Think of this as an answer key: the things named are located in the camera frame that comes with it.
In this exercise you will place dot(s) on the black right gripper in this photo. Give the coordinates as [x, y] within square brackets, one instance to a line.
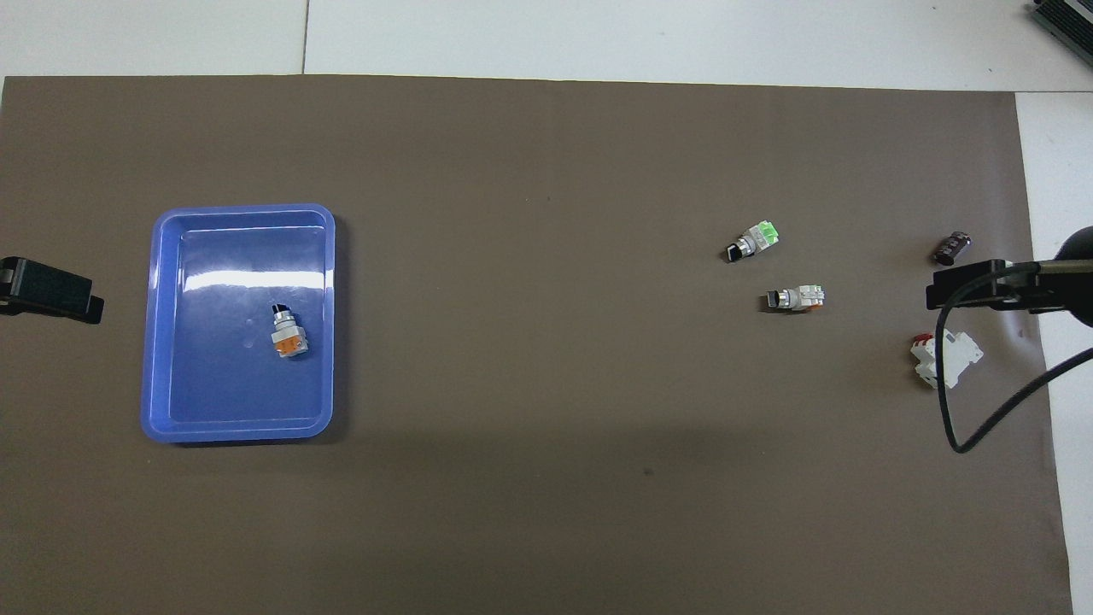
[1078, 299]

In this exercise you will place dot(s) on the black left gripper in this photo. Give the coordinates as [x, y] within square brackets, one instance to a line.
[7, 290]

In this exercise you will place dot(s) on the selector switch white body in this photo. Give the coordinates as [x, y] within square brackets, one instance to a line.
[798, 298]

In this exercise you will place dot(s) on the dark brown terminal block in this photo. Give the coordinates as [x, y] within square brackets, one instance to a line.
[952, 248]

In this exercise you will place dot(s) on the white red circuit breaker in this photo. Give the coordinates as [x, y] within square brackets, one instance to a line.
[963, 352]

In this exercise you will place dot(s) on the blue plastic tray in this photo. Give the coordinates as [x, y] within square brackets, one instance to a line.
[213, 384]

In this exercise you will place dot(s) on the grey ridged device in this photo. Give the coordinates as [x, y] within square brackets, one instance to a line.
[1067, 21]

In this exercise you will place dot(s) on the brown table mat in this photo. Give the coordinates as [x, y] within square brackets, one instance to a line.
[546, 342]

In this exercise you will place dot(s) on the selector switch green base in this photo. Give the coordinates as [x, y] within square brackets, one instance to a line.
[756, 237]

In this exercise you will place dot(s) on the selector switch orange base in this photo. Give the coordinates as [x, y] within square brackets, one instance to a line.
[289, 337]

